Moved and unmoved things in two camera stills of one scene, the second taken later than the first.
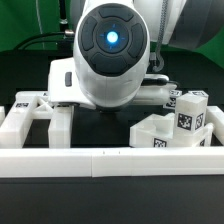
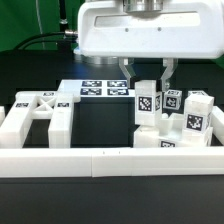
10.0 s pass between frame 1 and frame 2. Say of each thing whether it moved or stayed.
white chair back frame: stayed
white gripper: moved
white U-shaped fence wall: stayed
